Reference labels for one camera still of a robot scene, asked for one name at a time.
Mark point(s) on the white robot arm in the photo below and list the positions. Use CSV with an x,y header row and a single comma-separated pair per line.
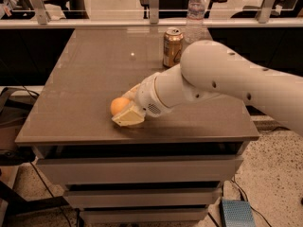
x,y
208,69

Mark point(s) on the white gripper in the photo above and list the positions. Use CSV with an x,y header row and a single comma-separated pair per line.
x,y
148,96

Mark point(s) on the grey drawer cabinet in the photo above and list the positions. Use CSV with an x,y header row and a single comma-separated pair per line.
x,y
125,138

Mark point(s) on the black office chair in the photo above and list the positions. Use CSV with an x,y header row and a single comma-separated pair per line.
x,y
183,0

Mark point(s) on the orange soda can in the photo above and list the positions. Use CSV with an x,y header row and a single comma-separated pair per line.
x,y
173,44

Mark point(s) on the clear plastic water bottle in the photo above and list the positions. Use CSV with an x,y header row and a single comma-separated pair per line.
x,y
195,21

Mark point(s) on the orange fruit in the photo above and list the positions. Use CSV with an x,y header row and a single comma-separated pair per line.
x,y
118,104

